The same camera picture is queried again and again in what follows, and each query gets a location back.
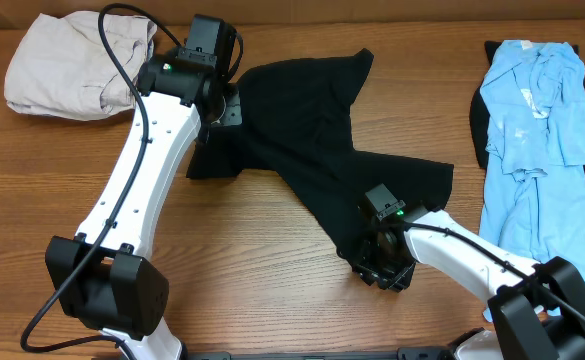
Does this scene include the light blue shirt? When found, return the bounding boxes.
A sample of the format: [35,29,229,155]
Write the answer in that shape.
[476,39,585,323]

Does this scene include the beige folded shorts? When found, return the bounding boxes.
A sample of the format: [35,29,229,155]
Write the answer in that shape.
[4,11,135,121]

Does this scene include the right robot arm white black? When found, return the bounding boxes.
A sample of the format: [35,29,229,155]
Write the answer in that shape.
[353,184,585,360]

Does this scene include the grey folded garment under shorts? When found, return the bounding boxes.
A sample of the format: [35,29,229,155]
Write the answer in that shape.
[136,40,155,96]

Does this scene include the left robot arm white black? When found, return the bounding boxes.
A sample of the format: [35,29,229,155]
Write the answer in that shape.
[42,15,243,359]

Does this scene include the black t-shirt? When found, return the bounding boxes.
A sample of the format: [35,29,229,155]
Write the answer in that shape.
[187,49,454,261]

